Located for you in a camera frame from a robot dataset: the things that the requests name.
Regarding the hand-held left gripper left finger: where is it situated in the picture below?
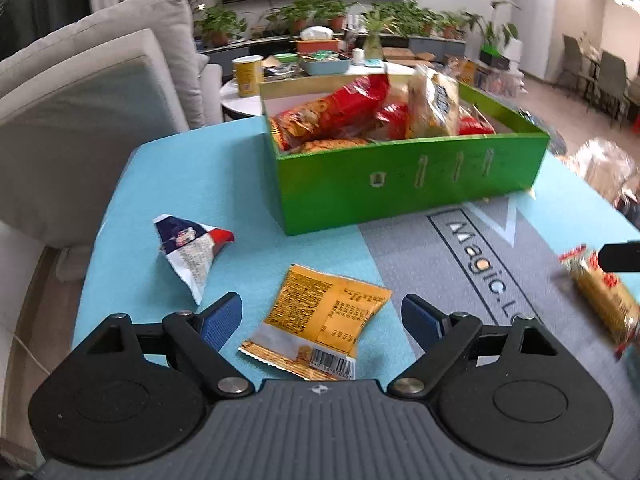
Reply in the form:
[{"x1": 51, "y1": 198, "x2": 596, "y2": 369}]
[{"x1": 82, "y1": 292, "x2": 254, "y2": 397}]

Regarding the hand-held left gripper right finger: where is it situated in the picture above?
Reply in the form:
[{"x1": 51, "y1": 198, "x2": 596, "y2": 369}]
[{"x1": 387, "y1": 295, "x2": 557, "y2": 397}]

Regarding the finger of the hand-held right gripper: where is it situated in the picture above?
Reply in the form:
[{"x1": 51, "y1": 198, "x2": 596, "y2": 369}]
[{"x1": 598, "y1": 241, "x2": 640, "y2": 274}]

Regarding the yellow red-edged snack packet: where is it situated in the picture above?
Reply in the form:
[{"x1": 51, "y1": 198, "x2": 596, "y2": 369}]
[{"x1": 557, "y1": 245, "x2": 640, "y2": 361}]

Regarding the orange snack packet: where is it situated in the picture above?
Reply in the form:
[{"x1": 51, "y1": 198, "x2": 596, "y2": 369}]
[{"x1": 239, "y1": 264, "x2": 393, "y2": 381}]

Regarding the green cardboard box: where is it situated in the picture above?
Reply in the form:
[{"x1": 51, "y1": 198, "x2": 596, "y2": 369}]
[{"x1": 258, "y1": 74, "x2": 551, "y2": 237}]

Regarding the red yellow noodle snack bag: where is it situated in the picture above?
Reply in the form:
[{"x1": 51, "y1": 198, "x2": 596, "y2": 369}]
[{"x1": 270, "y1": 76, "x2": 391, "y2": 152}]

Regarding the blue white red snack packet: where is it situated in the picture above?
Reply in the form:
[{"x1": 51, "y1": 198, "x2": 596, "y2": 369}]
[{"x1": 152, "y1": 214, "x2": 236, "y2": 306}]

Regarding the clear plastic bag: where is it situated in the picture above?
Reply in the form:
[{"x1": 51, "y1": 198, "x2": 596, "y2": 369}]
[{"x1": 562, "y1": 137, "x2": 640, "y2": 202}]

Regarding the dark round coffee table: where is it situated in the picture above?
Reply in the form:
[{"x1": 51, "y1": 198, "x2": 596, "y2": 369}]
[{"x1": 520, "y1": 110, "x2": 568, "y2": 156}]

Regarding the grey dining chair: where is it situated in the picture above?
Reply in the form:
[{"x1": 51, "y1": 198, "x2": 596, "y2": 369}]
[
  {"x1": 585, "y1": 50, "x2": 631, "y2": 127},
  {"x1": 560, "y1": 35, "x2": 598, "y2": 99}
]

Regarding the white round side table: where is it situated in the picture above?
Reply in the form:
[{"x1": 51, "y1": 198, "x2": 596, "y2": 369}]
[{"x1": 220, "y1": 60, "x2": 416, "y2": 122}]

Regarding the pale yellow snack bag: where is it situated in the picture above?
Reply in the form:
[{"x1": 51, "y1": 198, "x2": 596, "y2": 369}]
[{"x1": 404, "y1": 66, "x2": 461, "y2": 140}]

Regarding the black and green box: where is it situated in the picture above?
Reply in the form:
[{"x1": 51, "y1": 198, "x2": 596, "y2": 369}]
[{"x1": 480, "y1": 45, "x2": 512, "y2": 69}]

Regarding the yellow canister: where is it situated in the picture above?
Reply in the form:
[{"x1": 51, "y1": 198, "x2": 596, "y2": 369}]
[{"x1": 231, "y1": 55, "x2": 264, "y2": 98}]

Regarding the grey sofa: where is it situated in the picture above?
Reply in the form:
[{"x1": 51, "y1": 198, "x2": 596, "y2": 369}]
[{"x1": 0, "y1": 0, "x2": 224, "y2": 261}]

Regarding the large-leaf potted plant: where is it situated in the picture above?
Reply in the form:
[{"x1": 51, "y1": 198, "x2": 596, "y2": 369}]
[{"x1": 477, "y1": 0, "x2": 522, "y2": 61}]

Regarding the open cardboard box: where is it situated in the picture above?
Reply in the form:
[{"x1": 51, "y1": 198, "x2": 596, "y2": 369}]
[{"x1": 382, "y1": 47, "x2": 437, "y2": 66}]

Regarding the teal tray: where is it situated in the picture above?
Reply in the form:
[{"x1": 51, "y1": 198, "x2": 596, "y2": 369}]
[{"x1": 300, "y1": 55, "x2": 352, "y2": 76}]

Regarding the glass vase with plant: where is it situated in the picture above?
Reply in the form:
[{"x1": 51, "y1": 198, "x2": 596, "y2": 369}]
[{"x1": 362, "y1": 10, "x2": 396, "y2": 61}]

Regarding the orange tissue box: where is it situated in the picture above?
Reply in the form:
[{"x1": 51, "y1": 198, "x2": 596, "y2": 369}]
[{"x1": 296, "y1": 26, "x2": 341, "y2": 54}]

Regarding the row of potted plants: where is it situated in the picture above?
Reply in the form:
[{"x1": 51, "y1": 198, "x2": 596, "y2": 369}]
[{"x1": 192, "y1": 0, "x2": 481, "y2": 47}]

